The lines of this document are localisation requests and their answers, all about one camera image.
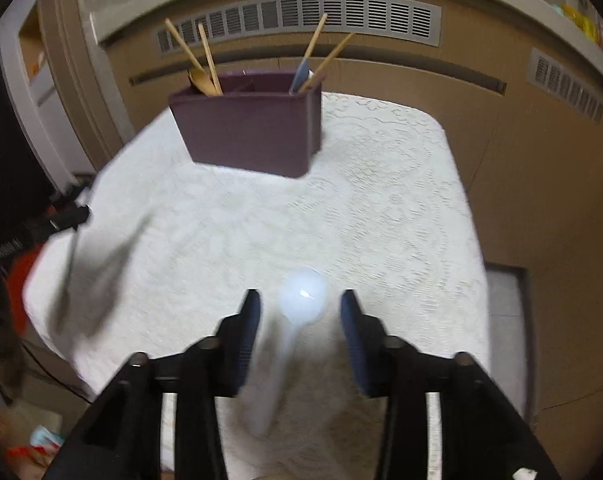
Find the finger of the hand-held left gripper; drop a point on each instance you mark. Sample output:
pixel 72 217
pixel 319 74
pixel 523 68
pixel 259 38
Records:
pixel 71 217

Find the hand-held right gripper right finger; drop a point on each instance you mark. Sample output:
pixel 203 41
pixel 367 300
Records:
pixel 351 330

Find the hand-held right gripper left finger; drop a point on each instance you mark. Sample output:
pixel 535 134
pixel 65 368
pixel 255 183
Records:
pixel 251 330

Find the white plastic spoon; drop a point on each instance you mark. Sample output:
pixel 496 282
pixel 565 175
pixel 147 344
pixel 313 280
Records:
pixel 301 292

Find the wooden spoon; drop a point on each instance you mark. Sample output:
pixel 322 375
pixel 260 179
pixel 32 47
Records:
pixel 199 80

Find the purple utensil holder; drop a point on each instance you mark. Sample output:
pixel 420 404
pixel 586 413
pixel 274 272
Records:
pixel 246 130

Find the wooden chopstick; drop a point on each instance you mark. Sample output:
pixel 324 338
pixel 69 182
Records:
pixel 316 35
pixel 209 57
pixel 334 55
pixel 184 45

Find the red plastic object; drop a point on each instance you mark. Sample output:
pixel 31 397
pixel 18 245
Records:
pixel 24 280

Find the white lace tablecloth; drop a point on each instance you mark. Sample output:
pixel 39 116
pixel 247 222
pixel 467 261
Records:
pixel 356 220

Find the white shelf unit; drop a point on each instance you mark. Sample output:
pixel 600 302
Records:
pixel 31 85

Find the light blue packet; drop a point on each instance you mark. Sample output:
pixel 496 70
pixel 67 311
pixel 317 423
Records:
pixel 44 439

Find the long grey vent grille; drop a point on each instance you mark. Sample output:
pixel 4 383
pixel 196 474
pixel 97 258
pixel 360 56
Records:
pixel 371 15

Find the small grey vent grille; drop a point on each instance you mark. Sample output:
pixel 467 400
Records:
pixel 566 85

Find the yellow packet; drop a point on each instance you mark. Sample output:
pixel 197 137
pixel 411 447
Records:
pixel 579 22

